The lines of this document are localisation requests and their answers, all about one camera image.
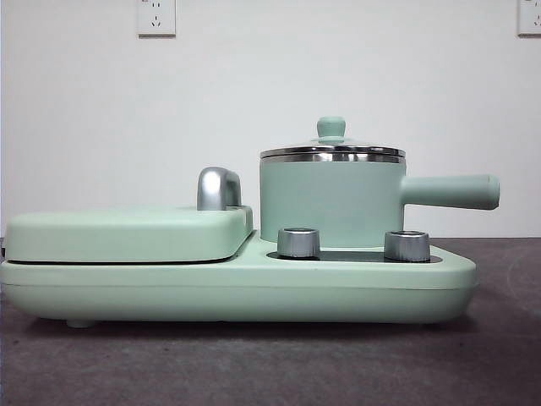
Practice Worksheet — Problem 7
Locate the glass lid with green knob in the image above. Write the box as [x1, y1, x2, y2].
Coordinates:
[260, 116, 407, 156]

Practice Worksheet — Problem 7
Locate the silver control knob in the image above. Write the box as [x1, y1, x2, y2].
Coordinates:
[384, 229, 431, 261]
[277, 227, 321, 258]

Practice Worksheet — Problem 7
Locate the green breakfast machine base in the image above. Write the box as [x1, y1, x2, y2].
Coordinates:
[0, 230, 478, 329]

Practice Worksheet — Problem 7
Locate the green hinged griddle cover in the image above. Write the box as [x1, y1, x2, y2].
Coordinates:
[4, 205, 255, 264]

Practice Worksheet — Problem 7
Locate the green pot with side handle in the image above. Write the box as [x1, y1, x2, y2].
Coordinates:
[258, 151, 502, 250]

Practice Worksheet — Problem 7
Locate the chrome cover handle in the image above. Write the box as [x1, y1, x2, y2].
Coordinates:
[196, 167, 244, 211]

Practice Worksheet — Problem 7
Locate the white wall socket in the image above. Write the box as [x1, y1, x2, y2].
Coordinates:
[136, 0, 177, 37]
[517, 0, 541, 36]

